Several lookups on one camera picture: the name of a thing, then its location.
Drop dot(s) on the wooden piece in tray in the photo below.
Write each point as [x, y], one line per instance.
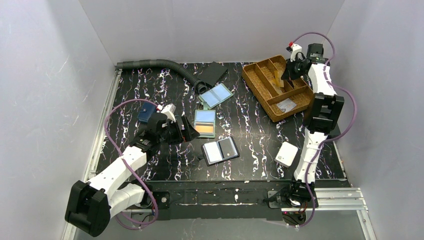
[277, 82]

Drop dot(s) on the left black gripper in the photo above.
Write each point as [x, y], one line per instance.
[178, 131]

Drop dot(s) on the black box right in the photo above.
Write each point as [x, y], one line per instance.
[334, 132]

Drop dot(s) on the card in tray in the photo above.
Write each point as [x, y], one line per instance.
[286, 105]

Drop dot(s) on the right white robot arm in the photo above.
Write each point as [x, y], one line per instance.
[323, 110]

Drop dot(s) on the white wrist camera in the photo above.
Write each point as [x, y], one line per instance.
[168, 110]
[293, 49]

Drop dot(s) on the wicker divided tray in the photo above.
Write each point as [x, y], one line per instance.
[258, 77]

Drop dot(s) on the black square pad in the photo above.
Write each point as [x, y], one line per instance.
[212, 74]

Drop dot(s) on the green card holder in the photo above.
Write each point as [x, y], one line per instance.
[215, 96]
[205, 123]

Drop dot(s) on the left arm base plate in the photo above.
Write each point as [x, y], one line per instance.
[162, 200]

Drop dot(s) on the black VIP card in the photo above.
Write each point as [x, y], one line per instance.
[227, 148]

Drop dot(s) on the black card holder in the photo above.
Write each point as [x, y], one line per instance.
[211, 152]

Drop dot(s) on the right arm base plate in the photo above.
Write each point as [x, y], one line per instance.
[297, 200]

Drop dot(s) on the blue snap wallet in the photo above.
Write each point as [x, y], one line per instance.
[146, 111]

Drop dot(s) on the white box with code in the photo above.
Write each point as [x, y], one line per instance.
[286, 154]

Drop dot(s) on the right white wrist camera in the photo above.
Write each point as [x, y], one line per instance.
[293, 49]

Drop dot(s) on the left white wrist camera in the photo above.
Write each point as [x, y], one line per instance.
[168, 110]

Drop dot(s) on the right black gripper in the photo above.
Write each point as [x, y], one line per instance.
[295, 68]

